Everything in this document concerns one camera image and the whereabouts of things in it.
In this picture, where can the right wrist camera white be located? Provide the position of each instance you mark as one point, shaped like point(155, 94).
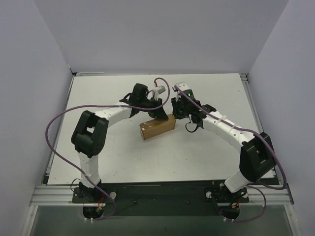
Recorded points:
point(181, 87)

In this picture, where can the brown cardboard express box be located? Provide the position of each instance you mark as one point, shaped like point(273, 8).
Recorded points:
point(153, 128)

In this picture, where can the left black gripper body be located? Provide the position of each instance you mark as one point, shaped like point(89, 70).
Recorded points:
point(154, 108)

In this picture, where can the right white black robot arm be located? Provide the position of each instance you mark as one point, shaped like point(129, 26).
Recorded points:
point(255, 157)

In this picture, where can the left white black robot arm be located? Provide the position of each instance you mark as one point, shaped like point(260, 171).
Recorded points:
point(90, 132)

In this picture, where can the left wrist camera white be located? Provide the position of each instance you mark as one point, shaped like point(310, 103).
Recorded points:
point(158, 90)

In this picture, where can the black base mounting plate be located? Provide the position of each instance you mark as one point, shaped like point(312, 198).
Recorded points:
point(165, 208)

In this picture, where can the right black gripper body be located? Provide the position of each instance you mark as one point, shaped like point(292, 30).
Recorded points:
point(179, 107)

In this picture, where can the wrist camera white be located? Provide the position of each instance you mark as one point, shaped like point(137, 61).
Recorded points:
point(181, 87)
point(158, 90)

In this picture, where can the aluminium front rail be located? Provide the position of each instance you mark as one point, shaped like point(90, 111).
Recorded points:
point(134, 193)

